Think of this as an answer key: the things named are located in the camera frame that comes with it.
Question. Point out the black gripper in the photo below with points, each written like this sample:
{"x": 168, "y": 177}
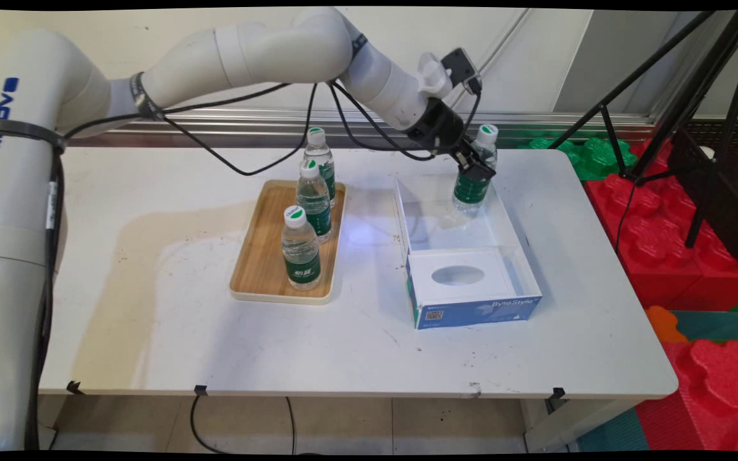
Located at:
{"x": 436, "y": 125}

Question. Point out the water bottle green label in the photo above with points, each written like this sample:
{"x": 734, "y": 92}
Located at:
{"x": 471, "y": 192}
{"x": 314, "y": 211}
{"x": 319, "y": 157}
{"x": 302, "y": 256}

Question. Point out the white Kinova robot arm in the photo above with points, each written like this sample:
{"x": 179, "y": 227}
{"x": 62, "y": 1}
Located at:
{"x": 23, "y": 192}

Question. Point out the green foam blocks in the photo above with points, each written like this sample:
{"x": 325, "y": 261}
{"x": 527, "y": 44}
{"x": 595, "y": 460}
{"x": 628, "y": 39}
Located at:
{"x": 590, "y": 157}

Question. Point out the white insert with oval hole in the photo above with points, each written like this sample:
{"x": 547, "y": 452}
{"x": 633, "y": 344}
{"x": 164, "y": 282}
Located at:
{"x": 420, "y": 269}

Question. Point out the white blue cardboard box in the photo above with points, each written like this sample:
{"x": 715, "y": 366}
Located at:
{"x": 471, "y": 314}

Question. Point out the red foam block stack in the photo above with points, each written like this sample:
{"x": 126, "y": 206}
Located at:
{"x": 657, "y": 243}

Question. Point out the black tripod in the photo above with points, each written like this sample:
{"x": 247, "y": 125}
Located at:
{"x": 689, "y": 99}

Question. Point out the wooden tray with cream rim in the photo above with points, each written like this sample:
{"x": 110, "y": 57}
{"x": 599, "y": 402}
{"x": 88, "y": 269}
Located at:
{"x": 260, "y": 256}

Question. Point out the orange foam piece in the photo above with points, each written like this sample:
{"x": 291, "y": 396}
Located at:
{"x": 664, "y": 323}

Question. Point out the black perforated metal box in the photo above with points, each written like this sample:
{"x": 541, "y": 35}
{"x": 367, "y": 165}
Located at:
{"x": 728, "y": 211}

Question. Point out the white table leg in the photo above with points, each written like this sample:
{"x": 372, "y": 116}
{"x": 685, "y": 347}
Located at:
{"x": 567, "y": 422}

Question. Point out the teal foam floor mat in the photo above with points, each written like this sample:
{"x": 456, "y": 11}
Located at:
{"x": 715, "y": 326}
{"x": 612, "y": 435}

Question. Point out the aluminium wall rail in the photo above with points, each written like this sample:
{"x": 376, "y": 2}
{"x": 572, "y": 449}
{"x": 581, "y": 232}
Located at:
{"x": 535, "y": 121}

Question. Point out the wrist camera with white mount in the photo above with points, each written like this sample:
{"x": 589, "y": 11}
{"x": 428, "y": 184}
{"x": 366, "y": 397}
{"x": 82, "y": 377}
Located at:
{"x": 459, "y": 67}

